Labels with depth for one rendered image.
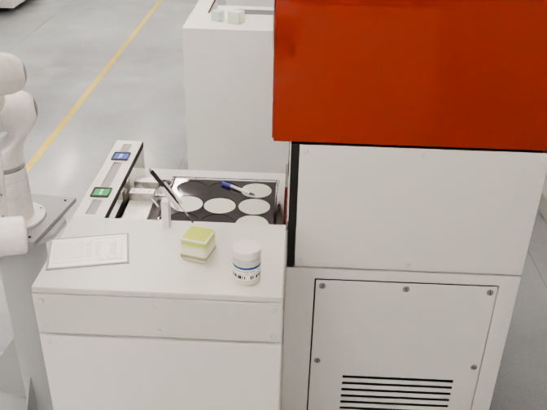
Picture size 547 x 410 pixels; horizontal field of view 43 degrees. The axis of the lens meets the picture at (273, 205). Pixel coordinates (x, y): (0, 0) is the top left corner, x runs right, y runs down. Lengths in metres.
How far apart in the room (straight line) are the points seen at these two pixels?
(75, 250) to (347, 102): 0.82
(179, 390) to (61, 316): 0.37
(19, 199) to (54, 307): 0.57
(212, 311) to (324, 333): 0.57
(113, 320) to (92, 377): 0.21
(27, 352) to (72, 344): 0.74
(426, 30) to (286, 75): 0.36
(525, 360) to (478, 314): 0.98
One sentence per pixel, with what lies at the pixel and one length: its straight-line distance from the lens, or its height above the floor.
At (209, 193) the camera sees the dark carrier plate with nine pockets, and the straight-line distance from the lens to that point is 2.28.
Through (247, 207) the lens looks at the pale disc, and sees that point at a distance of 2.19.
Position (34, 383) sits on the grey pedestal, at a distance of 2.70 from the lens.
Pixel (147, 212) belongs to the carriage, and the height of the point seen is 0.88.
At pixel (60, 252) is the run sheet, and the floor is 0.97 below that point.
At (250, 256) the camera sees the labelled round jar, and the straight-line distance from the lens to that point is 1.68.
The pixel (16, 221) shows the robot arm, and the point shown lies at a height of 1.22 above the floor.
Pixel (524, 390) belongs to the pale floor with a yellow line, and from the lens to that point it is 3.04.
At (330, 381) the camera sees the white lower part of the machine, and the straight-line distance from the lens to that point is 2.34.
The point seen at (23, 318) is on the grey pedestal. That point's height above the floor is 0.48.
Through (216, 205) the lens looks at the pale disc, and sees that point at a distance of 2.20.
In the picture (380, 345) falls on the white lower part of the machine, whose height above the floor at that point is 0.53.
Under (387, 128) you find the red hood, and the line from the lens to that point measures 1.86.
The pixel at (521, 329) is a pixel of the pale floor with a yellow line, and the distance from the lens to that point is 3.34.
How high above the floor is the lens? 1.98
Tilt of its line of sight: 29 degrees down
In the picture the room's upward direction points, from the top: 1 degrees clockwise
